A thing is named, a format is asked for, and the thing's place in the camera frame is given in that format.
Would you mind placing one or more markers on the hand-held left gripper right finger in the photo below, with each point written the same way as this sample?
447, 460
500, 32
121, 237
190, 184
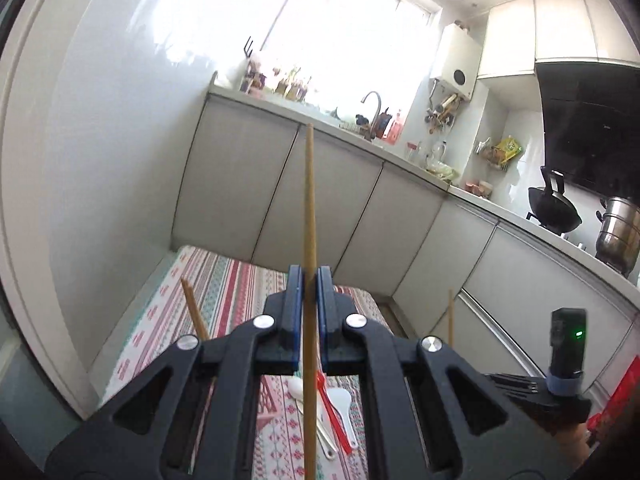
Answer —
324, 300

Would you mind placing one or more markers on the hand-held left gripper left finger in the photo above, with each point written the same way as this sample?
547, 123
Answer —
295, 290

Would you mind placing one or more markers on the wooden chopstick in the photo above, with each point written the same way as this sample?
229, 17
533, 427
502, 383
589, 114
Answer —
310, 210
450, 317
194, 307

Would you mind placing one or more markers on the hanging kitchen utensils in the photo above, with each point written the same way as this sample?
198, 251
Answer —
442, 112

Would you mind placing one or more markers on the person's right hand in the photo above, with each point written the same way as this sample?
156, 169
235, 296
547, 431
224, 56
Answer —
572, 442

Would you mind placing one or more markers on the striped patterned tablecloth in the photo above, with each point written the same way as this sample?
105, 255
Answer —
230, 280

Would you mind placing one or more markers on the white cabinet door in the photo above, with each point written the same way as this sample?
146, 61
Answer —
612, 25
235, 180
565, 25
525, 280
440, 260
280, 200
385, 230
507, 37

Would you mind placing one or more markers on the red fabric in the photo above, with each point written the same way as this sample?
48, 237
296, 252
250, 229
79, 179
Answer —
617, 400

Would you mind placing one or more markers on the white plastic spoon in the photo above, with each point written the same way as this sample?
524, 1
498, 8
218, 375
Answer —
296, 389

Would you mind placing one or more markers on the white rice paddle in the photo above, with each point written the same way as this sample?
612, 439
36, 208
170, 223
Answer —
342, 400

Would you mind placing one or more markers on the stainless steel pot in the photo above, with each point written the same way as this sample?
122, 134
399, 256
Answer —
617, 235

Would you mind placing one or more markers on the black wok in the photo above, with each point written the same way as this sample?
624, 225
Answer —
552, 210

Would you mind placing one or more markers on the white kitchen countertop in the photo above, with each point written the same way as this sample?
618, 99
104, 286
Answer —
510, 212

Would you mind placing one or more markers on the red-lidded glass jar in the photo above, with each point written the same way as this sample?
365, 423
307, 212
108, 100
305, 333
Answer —
413, 152

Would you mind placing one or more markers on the small pink bowl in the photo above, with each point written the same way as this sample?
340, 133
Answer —
482, 189

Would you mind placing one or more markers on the pale green food pile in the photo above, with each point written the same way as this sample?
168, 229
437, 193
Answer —
442, 171

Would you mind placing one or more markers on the red plastic bottle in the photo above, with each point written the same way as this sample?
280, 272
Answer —
396, 127

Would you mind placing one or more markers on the clear glass jar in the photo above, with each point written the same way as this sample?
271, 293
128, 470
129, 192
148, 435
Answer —
439, 152

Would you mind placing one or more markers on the brown bottle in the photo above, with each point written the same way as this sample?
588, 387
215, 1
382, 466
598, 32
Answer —
385, 122

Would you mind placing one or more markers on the metal kitchen faucet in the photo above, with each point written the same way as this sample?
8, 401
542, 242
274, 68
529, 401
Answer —
378, 110

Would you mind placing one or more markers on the yellow packet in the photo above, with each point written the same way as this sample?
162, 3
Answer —
507, 149

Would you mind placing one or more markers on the row of seasoning jars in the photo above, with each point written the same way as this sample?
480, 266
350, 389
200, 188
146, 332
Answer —
290, 85

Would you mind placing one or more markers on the black range hood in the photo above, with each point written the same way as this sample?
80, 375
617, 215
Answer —
590, 125

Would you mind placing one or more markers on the bright kitchen window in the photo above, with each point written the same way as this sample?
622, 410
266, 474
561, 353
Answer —
350, 35

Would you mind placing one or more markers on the white water heater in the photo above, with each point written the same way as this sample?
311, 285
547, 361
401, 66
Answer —
452, 60

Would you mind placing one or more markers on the white upper cabinet door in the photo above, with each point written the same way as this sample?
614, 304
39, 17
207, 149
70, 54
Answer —
565, 25
612, 25
507, 37

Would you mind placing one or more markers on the black wall hook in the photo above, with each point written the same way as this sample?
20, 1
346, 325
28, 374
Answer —
247, 50

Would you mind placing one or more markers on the white door frame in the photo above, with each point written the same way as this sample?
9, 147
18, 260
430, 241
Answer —
30, 270

